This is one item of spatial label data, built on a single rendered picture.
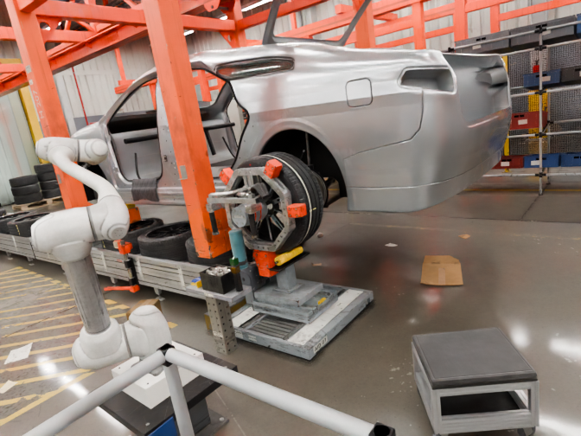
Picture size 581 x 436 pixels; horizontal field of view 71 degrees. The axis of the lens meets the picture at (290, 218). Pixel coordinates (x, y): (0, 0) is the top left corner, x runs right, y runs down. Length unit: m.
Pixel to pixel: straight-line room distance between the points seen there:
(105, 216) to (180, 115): 1.33
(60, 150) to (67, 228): 0.53
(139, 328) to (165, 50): 1.70
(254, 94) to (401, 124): 1.11
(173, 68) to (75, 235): 1.50
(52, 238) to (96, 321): 0.43
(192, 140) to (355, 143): 1.06
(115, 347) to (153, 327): 0.17
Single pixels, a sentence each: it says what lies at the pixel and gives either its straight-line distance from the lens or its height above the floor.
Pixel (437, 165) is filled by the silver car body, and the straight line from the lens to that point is 2.49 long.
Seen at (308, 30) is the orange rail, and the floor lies 3.09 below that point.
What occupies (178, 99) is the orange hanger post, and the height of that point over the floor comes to 1.60.
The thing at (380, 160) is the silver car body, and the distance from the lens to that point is 2.52.
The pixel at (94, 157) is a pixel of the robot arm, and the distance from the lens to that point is 2.09.
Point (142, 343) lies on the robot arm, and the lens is 1.98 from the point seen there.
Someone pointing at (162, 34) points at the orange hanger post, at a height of 2.00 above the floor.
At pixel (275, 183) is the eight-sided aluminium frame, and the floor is 1.02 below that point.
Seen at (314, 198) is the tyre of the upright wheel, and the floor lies 0.88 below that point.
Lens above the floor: 1.41
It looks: 14 degrees down
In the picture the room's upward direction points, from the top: 9 degrees counter-clockwise
